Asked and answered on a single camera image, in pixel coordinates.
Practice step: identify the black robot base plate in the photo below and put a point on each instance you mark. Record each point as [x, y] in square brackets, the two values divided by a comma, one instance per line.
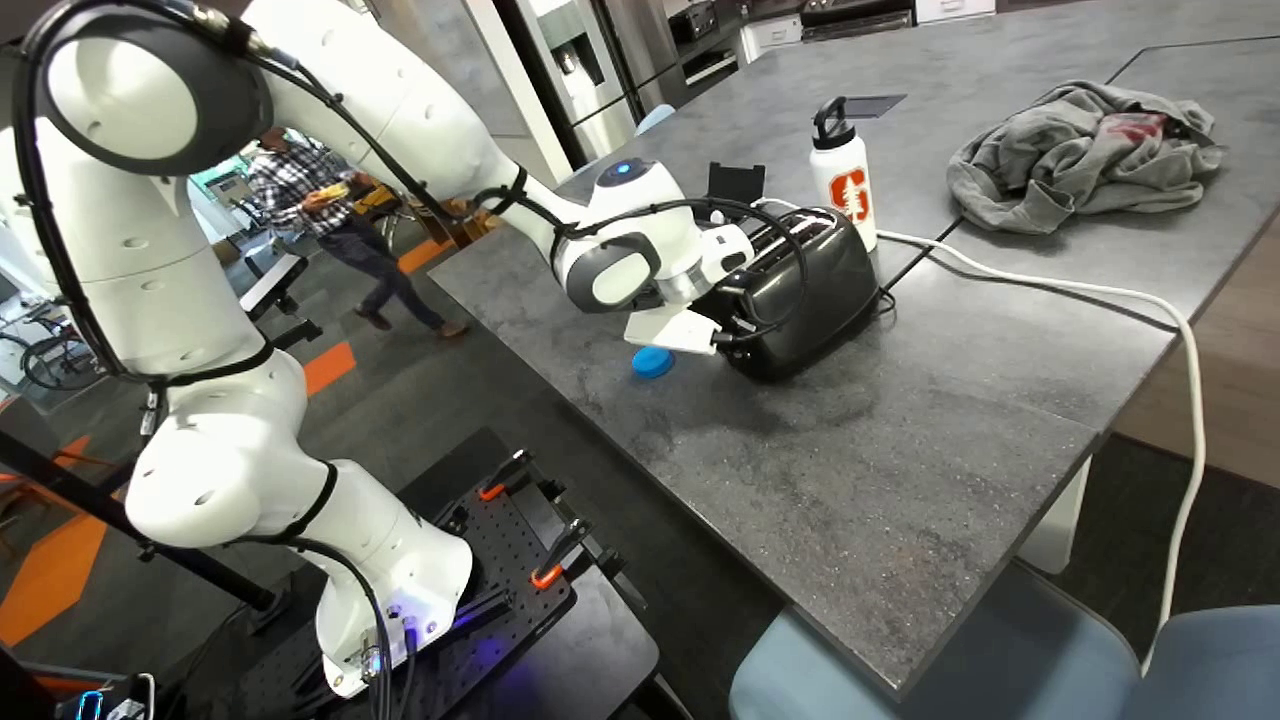
[584, 655]

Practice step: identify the blue round plastic lid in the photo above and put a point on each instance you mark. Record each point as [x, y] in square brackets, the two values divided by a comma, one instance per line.
[651, 367]

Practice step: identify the crumpled gray cloth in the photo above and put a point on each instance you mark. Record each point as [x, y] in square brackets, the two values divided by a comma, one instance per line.
[1083, 160]

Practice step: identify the small black open box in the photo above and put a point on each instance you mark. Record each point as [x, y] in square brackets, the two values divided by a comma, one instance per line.
[736, 183]

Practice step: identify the black two-slot toaster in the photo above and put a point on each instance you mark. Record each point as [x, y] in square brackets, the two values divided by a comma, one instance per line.
[823, 285]

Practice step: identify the blue-gray upholstered chair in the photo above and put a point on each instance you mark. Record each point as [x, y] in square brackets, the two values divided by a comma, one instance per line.
[934, 665]
[1214, 665]

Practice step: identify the walking person dark trousers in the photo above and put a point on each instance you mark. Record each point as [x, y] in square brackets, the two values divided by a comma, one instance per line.
[365, 255]

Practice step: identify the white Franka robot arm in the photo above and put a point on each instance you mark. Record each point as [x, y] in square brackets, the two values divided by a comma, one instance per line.
[213, 452]

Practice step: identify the white table leg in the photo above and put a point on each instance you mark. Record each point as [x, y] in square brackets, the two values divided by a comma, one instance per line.
[1062, 523]

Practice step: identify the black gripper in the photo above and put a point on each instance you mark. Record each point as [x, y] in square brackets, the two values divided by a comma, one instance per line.
[727, 307]

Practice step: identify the white water bottle red logo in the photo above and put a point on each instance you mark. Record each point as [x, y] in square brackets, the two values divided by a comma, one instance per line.
[845, 183]

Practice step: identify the stainless steel refrigerator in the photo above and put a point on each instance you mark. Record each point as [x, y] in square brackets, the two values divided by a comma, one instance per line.
[581, 65]

